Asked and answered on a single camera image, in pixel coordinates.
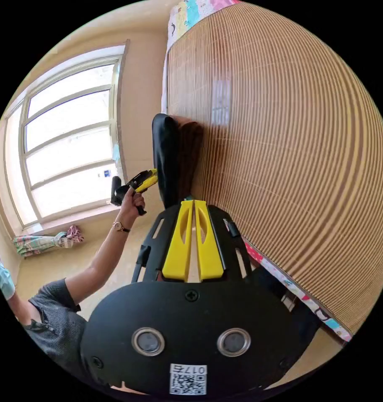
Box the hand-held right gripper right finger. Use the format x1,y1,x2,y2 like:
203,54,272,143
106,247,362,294
194,200,225,281

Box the black pants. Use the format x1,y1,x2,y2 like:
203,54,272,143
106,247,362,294
151,113,205,210

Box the large window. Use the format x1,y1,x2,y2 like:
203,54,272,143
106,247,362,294
2,40,131,232

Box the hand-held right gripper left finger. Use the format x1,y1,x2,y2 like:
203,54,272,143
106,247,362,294
162,201,195,281

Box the bed with woven mat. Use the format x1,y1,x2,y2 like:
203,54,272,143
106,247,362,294
161,0,383,343

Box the person's left forearm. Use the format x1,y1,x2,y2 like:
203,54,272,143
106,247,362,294
64,219,139,304

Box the person's left hand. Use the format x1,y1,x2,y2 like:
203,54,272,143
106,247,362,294
119,187,146,225

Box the person's body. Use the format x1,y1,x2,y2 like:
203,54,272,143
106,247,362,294
0,248,116,392

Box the tied printed curtain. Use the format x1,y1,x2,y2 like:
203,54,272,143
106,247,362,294
12,224,85,258

